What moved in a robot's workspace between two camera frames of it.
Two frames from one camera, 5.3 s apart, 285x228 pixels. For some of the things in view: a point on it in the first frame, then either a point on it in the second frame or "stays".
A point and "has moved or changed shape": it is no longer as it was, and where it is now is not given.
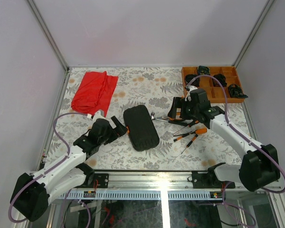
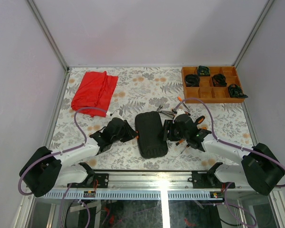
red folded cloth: [95, 93] stays
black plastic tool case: [142, 131] has moved or changed shape
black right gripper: [179, 102] → [169, 125]
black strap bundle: [236, 91] stays
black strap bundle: [189, 77] stays
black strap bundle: [221, 78] stays
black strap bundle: [203, 70] stays
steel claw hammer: [153, 118] → [169, 113]
